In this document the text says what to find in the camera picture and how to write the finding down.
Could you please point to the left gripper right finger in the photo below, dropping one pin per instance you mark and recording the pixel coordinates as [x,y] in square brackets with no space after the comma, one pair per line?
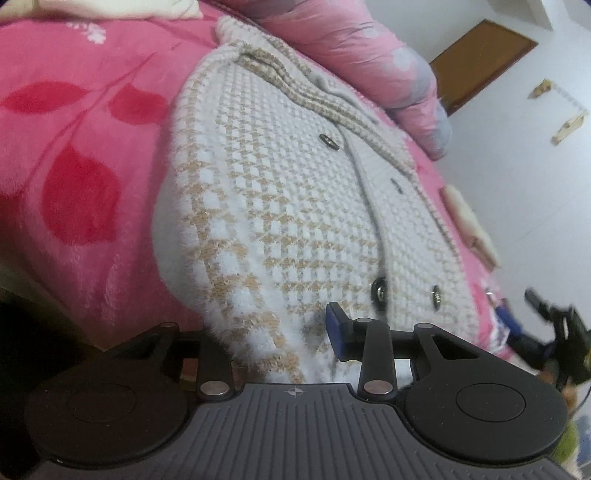
[369,342]

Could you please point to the pink floral duvet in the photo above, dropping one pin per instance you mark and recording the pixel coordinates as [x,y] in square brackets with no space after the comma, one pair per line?
[343,37]

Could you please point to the beige wall hook rack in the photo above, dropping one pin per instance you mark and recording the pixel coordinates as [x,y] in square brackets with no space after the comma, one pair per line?
[567,114]

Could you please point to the beige white checked coat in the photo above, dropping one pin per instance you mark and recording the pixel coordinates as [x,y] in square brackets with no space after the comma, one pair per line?
[286,193]

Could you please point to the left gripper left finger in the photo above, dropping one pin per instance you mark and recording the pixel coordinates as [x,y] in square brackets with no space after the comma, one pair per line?
[214,370]

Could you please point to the white fleece blanket pile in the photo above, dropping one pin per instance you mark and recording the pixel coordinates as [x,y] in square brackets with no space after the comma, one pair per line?
[100,9]

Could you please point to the cream knit cardigan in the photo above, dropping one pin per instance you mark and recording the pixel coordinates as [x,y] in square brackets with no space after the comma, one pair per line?
[472,233]

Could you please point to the brown wooden door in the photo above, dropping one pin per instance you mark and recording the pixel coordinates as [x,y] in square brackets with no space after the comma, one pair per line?
[475,60]

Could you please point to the pink flowered bed sheet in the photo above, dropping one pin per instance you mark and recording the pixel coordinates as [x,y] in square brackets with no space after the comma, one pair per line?
[84,111]

